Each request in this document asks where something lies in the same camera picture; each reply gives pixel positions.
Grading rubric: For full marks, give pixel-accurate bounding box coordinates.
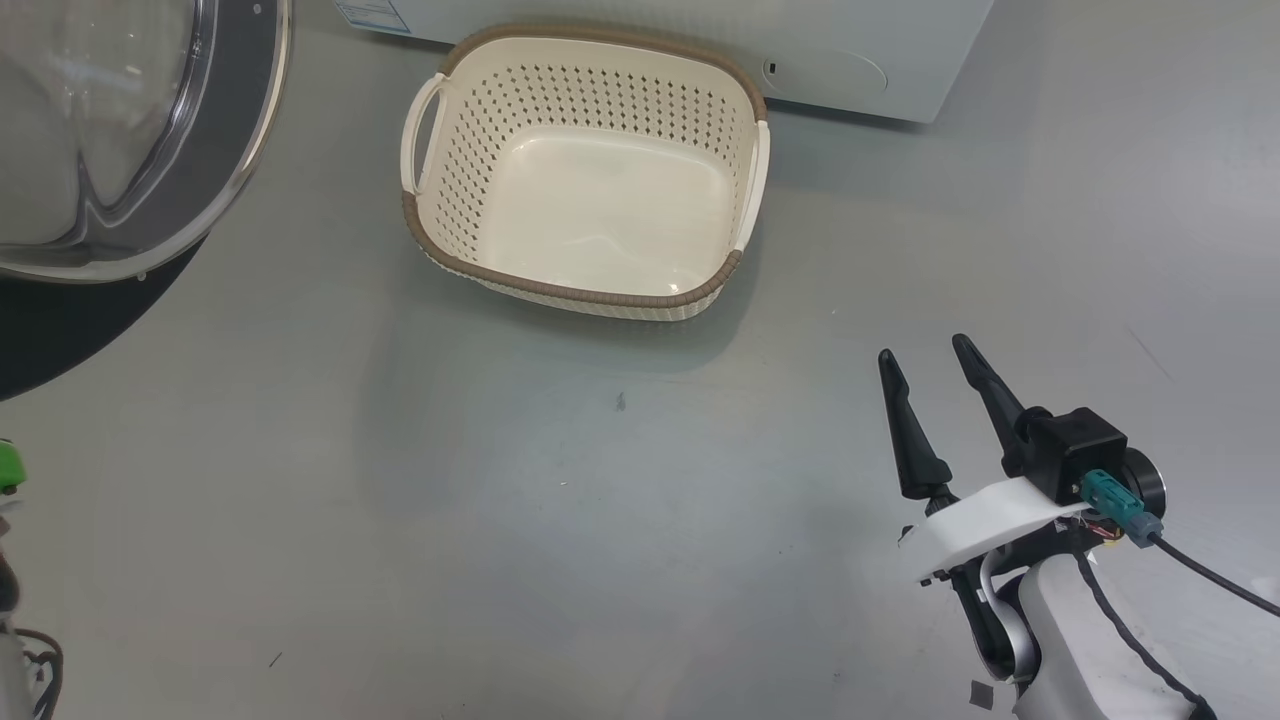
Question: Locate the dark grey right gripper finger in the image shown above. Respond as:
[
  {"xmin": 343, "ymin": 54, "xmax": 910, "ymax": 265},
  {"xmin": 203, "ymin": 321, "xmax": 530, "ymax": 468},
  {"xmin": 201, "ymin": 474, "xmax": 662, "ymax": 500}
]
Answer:
[
  {"xmin": 877, "ymin": 349, "xmax": 954, "ymax": 501},
  {"xmin": 951, "ymin": 334, "xmax": 1028, "ymax": 473}
]

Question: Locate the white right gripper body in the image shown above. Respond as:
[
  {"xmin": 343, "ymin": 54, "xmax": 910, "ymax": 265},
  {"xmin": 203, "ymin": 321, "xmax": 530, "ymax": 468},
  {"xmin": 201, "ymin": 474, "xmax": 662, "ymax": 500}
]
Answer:
[{"xmin": 910, "ymin": 478, "xmax": 1093, "ymax": 587}]

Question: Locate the dark round washing machine door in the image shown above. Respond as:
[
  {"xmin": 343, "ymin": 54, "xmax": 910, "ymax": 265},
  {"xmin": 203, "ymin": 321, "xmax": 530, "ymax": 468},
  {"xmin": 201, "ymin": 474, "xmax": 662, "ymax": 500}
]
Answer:
[{"xmin": 0, "ymin": 0, "xmax": 294, "ymax": 403}]

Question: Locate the cream perforated laundry basket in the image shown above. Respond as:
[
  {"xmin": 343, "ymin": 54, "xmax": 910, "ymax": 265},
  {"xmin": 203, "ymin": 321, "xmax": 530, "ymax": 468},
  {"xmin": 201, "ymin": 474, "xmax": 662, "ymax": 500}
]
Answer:
[{"xmin": 399, "ymin": 24, "xmax": 773, "ymax": 323}]

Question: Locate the white washing machine body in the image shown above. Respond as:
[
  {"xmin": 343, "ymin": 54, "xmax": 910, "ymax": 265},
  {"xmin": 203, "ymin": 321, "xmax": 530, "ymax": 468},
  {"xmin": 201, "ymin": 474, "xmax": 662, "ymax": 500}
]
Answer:
[{"xmin": 335, "ymin": 0, "xmax": 997, "ymax": 125}]

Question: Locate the blue energy label sticker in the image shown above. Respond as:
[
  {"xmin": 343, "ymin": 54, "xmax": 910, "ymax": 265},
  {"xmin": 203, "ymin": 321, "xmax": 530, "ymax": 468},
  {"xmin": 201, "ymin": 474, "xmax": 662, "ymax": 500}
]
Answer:
[{"xmin": 335, "ymin": 0, "xmax": 412, "ymax": 35}]

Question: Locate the teal cable connector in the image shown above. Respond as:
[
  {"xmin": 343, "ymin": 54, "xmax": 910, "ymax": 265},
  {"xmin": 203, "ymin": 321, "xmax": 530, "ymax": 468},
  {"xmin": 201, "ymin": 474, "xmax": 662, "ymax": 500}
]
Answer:
[{"xmin": 1079, "ymin": 469, "xmax": 1165, "ymax": 549}]

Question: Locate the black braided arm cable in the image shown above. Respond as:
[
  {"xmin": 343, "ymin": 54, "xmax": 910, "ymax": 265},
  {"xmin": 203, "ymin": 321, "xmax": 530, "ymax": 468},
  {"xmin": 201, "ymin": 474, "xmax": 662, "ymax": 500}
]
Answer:
[{"xmin": 1068, "ymin": 546, "xmax": 1220, "ymax": 720}]

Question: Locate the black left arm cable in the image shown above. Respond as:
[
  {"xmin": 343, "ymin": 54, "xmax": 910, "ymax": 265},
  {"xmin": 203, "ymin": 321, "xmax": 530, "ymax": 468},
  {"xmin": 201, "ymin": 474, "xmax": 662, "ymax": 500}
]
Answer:
[{"xmin": 14, "ymin": 627, "xmax": 64, "ymax": 720}]

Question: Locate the thin black camera cable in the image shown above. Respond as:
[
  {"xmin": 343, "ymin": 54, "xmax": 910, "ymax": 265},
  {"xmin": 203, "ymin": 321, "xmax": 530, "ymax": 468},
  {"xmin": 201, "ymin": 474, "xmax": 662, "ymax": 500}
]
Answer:
[{"xmin": 1148, "ymin": 533, "xmax": 1280, "ymax": 618}]

